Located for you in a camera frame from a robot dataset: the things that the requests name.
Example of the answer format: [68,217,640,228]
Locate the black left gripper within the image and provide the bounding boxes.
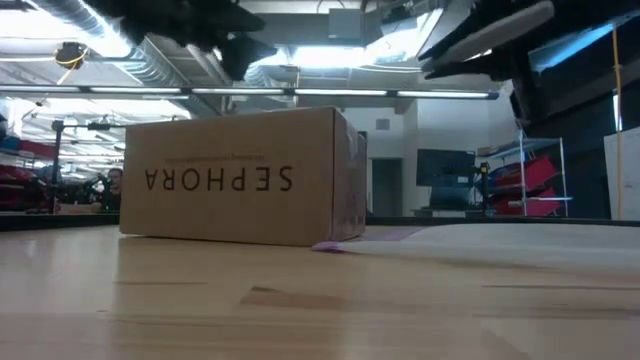
[83,0,279,82]

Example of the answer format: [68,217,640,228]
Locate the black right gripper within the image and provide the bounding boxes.
[416,0,640,84]

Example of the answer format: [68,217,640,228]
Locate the brown Sephora cardboard box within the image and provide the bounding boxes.
[118,105,369,248]

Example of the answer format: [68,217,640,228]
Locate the purple-edged mesh zip pouch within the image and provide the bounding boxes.
[310,222,640,269]

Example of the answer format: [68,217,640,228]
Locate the long ceiling light bar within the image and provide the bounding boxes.
[0,85,501,102]

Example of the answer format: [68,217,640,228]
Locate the grey ceiling unit box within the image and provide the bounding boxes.
[327,7,364,41]

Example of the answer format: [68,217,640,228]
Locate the black computer monitor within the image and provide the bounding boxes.
[415,148,477,189]

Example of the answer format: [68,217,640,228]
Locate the black device on stand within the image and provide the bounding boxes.
[477,160,492,211]

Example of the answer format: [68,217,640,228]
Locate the red storage bin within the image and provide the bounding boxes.
[492,155,559,194]
[492,187,562,218]

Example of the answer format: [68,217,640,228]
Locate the black rolling monitor stand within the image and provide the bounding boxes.
[412,185,481,218]

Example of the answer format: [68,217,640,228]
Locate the grey door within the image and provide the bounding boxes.
[371,157,404,217]

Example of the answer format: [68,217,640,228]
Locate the person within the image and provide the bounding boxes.
[94,168,124,214]

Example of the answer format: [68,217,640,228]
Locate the white board panel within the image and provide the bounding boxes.
[602,126,640,222]

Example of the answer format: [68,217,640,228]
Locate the small plain cardboard box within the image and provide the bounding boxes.
[53,201,100,216]

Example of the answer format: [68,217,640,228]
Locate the red storage shelf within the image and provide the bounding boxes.
[0,135,57,215]

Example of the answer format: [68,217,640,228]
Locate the white wire shelf rack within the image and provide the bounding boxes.
[476,130,575,218]

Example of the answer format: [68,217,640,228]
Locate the black yellow cable reel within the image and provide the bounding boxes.
[54,42,90,71]

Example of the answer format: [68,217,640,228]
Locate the black gantry frame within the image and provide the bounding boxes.
[50,121,129,215]

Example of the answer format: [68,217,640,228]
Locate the black table frame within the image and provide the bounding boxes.
[0,213,640,232]

